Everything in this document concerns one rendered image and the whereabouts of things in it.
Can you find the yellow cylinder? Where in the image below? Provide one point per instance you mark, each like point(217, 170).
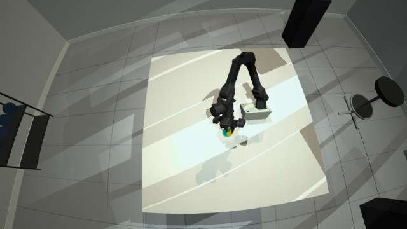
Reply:
point(229, 132)

